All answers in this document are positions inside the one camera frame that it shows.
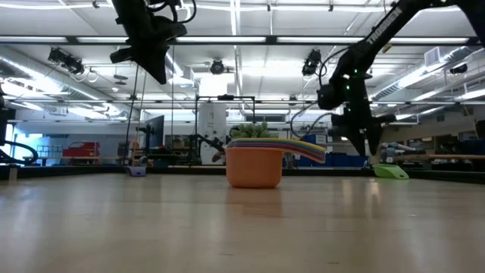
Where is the orange measuring cup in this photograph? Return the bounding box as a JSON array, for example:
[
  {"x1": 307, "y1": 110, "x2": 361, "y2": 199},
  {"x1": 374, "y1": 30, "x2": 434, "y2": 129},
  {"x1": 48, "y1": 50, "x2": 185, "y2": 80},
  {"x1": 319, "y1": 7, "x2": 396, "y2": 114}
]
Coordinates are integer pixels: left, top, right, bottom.
[{"x1": 226, "y1": 146, "x2": 327, "y2": 190}]

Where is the round black overhead camera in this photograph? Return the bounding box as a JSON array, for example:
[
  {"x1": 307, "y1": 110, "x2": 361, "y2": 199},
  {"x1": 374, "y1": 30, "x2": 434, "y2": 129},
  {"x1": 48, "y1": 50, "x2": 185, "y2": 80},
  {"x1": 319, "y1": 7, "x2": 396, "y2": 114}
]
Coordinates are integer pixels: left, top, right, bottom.
[{"x1": 209, "y1": 58, "x2": 226, "y2": 76}]

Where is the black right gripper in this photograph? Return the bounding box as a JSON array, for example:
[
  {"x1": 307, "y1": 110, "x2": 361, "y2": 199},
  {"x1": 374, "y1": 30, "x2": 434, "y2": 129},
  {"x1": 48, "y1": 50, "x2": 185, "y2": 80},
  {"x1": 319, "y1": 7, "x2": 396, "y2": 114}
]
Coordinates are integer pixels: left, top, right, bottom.
[{"x1": 331, "y1": 90, "x2": 397, "y2": 156}]

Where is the green succulent in white pot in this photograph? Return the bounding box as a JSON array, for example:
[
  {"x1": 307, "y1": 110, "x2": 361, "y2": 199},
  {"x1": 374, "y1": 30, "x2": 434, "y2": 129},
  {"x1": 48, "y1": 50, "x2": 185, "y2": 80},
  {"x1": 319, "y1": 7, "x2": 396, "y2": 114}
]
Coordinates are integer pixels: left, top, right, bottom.
[{"x1": 230, "y1": 121, "x2": 278, "y2": 140}]

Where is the black mounted camera device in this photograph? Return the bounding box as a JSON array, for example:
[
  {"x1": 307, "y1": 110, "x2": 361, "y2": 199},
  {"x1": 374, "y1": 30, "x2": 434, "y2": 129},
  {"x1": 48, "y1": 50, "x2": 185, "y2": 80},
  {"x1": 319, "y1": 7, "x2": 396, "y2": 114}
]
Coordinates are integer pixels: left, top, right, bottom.
[{"x1": 47, "y1": 47, "x2": 86, "y2": 76}]

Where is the black overhead rig beam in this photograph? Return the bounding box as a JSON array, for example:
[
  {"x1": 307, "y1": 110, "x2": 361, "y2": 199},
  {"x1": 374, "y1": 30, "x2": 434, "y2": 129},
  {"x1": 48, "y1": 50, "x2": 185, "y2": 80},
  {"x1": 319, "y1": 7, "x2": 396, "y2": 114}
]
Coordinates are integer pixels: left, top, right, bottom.
[{"x1": 0, "y1": 35, "x2": 485, "y2": 46}]

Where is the black mounted camera with cable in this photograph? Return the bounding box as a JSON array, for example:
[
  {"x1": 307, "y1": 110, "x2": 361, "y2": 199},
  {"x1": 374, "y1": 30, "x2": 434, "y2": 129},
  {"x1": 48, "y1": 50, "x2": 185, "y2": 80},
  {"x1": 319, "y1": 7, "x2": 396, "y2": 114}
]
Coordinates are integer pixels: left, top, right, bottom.
[{"x1": 301, "y1": 48, "x2": 324, "y2": 78}]

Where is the silver ceiling air duct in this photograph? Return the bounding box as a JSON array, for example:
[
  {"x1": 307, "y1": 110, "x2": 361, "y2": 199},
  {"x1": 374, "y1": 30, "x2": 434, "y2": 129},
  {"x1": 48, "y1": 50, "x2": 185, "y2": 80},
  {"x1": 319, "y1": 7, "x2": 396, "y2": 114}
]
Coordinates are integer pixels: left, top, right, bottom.
[
  {"x1": 371, "y1": 47, "x2": 485, "y2": 102},
  {"x1": 164, "y1": 51, "x2": 196, "y2": 88}
]

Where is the black background monitor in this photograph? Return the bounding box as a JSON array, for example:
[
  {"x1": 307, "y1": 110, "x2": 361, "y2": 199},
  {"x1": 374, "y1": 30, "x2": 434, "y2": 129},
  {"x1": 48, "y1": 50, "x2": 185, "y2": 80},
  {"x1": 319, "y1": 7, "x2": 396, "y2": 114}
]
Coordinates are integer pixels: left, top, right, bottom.
[{"x1": 145, "y1": 115, "x2": 166, "y2": 149}]

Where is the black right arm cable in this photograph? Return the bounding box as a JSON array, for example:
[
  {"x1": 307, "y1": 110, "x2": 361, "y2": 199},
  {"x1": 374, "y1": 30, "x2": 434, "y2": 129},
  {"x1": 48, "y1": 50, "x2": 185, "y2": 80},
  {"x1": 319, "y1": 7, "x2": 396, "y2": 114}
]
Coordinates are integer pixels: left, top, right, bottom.
[{"x1": 289, "y1": 47, "x2": 352, "y2": 140}]

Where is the black aluminium table frame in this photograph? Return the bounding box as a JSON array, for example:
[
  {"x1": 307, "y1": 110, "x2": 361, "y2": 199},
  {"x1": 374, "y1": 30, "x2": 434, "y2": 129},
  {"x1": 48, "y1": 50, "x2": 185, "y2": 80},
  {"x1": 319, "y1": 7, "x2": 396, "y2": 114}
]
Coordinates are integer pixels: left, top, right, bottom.
[{"x1": 0, "y1": 165, "x2": 485, "y2": 185}]

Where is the red cart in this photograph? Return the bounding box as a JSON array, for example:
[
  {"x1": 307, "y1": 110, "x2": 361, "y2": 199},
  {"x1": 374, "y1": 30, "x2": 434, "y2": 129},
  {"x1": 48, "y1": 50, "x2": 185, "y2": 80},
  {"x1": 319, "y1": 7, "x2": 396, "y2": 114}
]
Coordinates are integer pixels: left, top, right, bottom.
[{"x1": 62, "y1": 141, "x2": 101, "y2": 158}]

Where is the small purple measuring cup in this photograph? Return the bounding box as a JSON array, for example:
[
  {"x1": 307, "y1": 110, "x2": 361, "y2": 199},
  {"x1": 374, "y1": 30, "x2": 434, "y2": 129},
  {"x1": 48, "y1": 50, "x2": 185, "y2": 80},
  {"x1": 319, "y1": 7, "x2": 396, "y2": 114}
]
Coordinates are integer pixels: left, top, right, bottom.
[{"x1": 124, "y1": 165, "x2": 148, "y2": 177}]

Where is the green measuring cup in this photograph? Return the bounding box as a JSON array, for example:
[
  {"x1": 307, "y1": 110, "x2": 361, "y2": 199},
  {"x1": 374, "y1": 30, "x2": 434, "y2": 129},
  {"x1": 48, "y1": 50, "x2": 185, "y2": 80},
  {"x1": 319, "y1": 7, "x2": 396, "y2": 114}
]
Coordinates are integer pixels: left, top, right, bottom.
[{"x1": 372, "y1": 163, "x2": 410, "y2": 180}]

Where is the black hanging cable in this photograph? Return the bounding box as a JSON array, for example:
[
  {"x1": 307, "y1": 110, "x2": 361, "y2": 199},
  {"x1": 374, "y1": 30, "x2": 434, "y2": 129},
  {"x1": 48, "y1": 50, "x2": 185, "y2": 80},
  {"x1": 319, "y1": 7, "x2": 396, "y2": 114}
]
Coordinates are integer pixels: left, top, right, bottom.
[{"x1": 123, "y1": 63, "x2": 142, "y2": 166}]

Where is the black background rig frame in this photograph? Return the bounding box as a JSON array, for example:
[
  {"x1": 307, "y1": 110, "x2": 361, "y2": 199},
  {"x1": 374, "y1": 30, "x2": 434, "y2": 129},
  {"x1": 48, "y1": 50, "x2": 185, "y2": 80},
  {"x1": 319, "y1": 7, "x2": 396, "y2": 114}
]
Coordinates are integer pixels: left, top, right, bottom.
[{"x1": 194, "y1": 94, "x2": 256, "y2": 168}]

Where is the blue storage bin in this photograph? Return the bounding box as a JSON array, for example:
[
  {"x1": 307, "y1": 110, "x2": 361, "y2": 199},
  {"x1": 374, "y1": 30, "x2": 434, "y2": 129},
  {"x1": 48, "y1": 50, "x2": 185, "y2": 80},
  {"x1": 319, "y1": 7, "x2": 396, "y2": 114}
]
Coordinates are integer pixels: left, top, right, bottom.
[
  {"x1": 330, "y1": 153, "x2": 371, "y2": 168},
  {"x1": 295, "y1": 154, "x2": 330, "y2": 168}
]

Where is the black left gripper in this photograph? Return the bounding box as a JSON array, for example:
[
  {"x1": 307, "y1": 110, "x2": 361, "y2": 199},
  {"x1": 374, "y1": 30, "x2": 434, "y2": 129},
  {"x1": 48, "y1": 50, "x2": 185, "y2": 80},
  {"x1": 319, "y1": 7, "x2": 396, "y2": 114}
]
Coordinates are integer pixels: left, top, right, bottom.
[{"x1": 112, "y1": 0, "x2": 188, "y2": 85}]

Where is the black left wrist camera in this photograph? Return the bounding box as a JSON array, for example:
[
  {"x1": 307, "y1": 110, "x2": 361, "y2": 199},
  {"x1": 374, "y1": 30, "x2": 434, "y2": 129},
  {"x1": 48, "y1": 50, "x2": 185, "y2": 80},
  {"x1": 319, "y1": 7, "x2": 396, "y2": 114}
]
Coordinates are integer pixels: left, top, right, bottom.
[{"x1": 109, "y1": 47, "x2": 134, "y2": 64}]

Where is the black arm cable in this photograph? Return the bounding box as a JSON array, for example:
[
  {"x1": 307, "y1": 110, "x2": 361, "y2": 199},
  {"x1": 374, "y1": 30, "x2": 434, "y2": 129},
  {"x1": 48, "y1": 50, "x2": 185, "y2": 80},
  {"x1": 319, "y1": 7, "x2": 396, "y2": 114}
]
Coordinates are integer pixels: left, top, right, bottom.
[
  {"x1": 289, "y1": 47, "x2": 352, "y2": 140},
  {"x1": 0, "y1": 140, "x2": 39, "y2": 166}
]

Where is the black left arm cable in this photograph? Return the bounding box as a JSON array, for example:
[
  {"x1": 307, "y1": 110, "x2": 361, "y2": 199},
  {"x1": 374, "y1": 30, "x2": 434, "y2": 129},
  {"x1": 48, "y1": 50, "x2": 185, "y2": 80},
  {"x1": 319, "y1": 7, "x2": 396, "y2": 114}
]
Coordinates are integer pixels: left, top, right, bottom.
[{"x1": 0, "y1": 140, "x2": 39, "y2": 166}]

